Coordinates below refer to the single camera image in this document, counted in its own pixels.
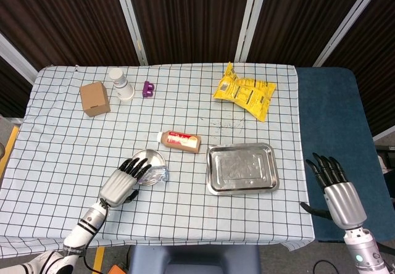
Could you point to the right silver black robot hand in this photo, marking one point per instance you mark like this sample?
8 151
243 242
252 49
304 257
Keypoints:
345 204

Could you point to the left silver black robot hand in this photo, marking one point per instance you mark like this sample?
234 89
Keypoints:
118 187

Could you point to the brown sauce bottle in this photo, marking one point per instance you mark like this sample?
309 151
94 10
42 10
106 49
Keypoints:
180 141

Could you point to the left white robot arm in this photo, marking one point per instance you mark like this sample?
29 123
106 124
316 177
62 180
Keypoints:
83 227

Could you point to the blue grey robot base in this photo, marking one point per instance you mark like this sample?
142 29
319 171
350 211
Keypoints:
191 260

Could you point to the round steel plate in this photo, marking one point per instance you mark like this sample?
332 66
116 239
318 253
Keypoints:
151 156

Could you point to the white checkered tablecloth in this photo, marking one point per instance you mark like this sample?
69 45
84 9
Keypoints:
61 150

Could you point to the orange object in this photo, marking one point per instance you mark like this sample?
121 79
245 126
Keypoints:
118 270

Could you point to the brown cardboard box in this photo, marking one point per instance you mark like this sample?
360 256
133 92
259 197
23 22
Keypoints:
94 99

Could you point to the white paper cup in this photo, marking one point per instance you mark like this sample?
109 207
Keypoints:
123 87

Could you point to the purple plastic block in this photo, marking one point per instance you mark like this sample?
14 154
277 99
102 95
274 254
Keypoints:
148 89

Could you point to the rectangular steel tray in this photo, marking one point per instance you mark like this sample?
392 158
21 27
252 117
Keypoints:
243 169

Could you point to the yellow snack bag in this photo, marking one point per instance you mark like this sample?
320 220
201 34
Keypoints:
243 93

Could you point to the brown partition with white frames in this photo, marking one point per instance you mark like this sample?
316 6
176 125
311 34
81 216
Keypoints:
191 14

